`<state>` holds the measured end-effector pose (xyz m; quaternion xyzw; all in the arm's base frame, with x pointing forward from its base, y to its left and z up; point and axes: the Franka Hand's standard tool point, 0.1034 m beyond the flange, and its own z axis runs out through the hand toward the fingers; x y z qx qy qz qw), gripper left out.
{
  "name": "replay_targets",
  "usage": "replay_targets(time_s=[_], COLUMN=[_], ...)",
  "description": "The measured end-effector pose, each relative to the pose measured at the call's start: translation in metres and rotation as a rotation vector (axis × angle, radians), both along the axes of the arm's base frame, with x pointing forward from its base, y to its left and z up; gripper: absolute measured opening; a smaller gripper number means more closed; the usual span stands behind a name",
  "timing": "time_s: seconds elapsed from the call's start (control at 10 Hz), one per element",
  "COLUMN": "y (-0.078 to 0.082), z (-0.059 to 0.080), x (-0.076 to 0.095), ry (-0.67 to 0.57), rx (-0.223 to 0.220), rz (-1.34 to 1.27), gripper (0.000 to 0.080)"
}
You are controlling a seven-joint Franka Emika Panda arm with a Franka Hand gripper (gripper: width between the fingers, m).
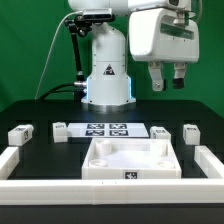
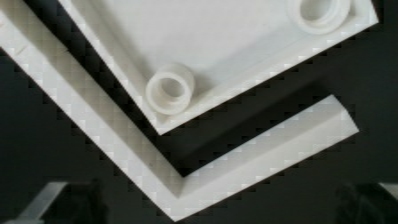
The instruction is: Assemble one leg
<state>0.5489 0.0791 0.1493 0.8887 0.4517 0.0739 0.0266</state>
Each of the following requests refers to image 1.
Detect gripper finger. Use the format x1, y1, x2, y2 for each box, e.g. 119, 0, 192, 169
148, 61, 166, 92
172, 63, 187, 89

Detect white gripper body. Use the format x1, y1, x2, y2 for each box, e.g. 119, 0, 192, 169
129, 8, 199, 63

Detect white square tabletop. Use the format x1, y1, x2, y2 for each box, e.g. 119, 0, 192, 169
81, 138, 182, 180

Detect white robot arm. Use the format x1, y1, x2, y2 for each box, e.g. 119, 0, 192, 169
68, 0, 199, 112

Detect white marker sheet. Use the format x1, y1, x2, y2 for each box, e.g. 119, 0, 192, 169
67, 123, 149, 138

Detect white U-shaped fence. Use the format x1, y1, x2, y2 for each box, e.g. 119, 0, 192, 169
0, 147, 224, 205

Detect grey camera on mount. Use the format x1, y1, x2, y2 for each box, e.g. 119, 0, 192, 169
82, 8, 113, 21

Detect black base cables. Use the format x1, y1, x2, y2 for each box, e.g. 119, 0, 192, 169
35, 83, 84, 101

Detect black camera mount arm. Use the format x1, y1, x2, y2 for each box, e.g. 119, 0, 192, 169
64, 16, 91, 82

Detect white camera cable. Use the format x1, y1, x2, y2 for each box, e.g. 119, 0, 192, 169
34, 10, 84, 100

